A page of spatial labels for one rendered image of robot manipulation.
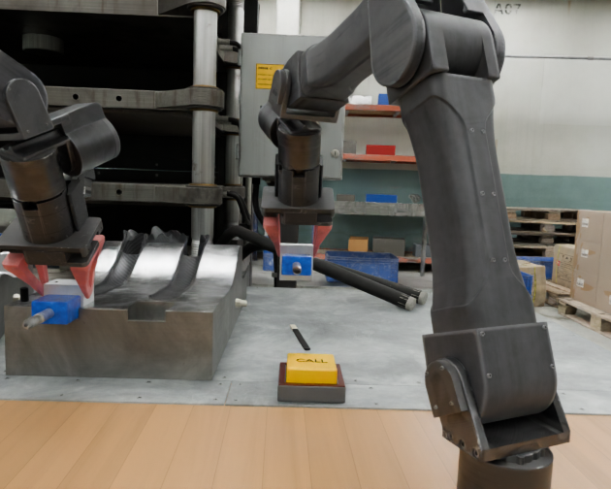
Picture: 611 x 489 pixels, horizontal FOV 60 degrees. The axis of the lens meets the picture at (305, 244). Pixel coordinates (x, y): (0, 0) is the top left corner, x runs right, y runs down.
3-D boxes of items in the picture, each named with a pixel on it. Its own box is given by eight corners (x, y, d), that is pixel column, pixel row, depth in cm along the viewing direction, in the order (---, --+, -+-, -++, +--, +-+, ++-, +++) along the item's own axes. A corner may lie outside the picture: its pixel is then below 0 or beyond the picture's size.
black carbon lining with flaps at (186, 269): (176, 314, 73) (176, 245, 72) (57, 310, 72) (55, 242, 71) (213, 273, 107) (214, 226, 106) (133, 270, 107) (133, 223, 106)
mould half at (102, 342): (211, 380, 67) (213, 277, 66) (5, 374, 67) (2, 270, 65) (246, 297, 117) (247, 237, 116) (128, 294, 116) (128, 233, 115)
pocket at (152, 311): (167, 339, 67) (168, 310, 66) (125, 338, 67) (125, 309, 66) (176, 329, 71) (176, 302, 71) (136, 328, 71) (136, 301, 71)
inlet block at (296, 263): (315, 291, 70) (316, 250, 70) (277, 290, 70) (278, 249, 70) (311, 277, 83) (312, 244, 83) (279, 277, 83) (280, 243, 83)
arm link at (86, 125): (87, 158, 68) (49, 62, 63) (132, 158, 64) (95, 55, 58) (6, 195, 60) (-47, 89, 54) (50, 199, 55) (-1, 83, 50)
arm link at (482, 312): (434, 423, 40) (378, 35, 46) (501, 410, 43) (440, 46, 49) (493, 431, 34) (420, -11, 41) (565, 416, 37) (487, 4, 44)
